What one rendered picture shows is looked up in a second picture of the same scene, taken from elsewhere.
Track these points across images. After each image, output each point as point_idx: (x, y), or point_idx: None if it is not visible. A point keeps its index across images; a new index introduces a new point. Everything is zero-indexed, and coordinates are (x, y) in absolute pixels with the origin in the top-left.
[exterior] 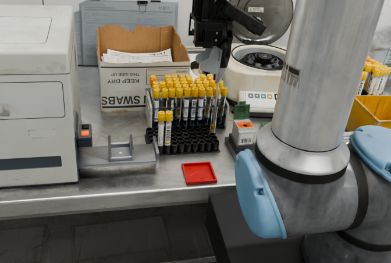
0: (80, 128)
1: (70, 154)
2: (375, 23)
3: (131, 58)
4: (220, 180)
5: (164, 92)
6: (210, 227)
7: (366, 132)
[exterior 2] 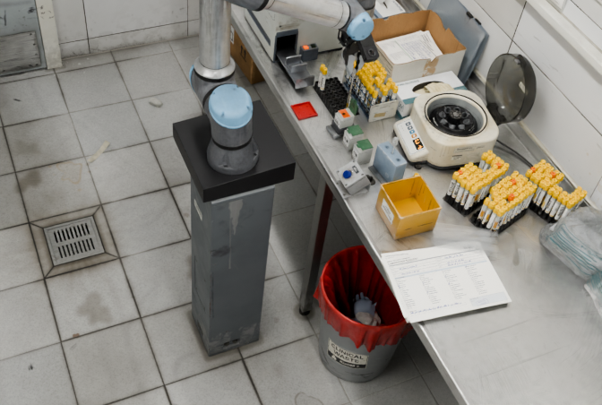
0: (311, 44)
1: (272, 43)
2: (206, 23)
3: (425, 47)
4: (302, 122)
5: None
6: None
7: (236, 88)
